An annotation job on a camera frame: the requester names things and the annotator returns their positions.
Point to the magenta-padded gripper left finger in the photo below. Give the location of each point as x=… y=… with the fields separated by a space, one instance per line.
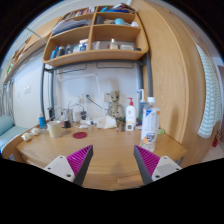
x=76 y=161

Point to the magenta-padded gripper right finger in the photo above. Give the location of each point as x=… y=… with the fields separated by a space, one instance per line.
x=150 y=161

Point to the clear plastic drink bottle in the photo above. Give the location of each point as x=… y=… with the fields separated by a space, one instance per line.
x=150 y=126

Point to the flat round red coaster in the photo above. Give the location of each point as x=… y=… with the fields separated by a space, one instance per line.
x=80 y=135

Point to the cream white cup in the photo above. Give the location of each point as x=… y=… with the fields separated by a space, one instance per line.
x=55 y=129

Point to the black charger block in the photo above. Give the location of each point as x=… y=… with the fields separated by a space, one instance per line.
x=67 y=124

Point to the small white desk clock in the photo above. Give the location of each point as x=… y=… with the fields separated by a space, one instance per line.
x=129 y=127

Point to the crumpled white tissue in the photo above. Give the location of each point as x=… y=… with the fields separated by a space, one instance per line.
x=106 y=122

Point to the white red pump bottle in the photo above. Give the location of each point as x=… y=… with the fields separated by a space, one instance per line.
x=130 y=115

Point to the wrapped round bun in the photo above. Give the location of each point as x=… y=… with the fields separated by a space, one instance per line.
x=35 y=131
x=26 y=136

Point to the blue white-capped tube bottle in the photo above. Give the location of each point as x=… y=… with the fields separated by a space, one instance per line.
x=42 y=121

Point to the wooden tree creature figurine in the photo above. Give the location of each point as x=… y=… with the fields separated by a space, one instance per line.
x=116 y=106

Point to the teal bed mattress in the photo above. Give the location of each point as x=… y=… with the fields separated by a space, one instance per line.
x=11 y=135

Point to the teal pillow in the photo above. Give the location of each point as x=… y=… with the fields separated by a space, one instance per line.
x=6 y=124

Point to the green striped hanging towel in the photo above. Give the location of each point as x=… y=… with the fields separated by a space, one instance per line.
x=208 y=100

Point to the wooden wardrobe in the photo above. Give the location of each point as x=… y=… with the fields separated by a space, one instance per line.
x=170 y=73

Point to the grey patterned curtain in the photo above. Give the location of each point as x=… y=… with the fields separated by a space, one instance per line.
x=6 y=98

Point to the wooden shelf unit with items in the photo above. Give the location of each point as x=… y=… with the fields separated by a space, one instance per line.
x=100 y=55

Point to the white wall box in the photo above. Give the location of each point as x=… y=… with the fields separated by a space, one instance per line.
x=107 y=97

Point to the grey metal shelf frame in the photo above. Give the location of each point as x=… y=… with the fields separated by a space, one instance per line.
x=42 y=93

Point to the long wooden wall shelf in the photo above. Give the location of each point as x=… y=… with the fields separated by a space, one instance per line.
x=26 y=50

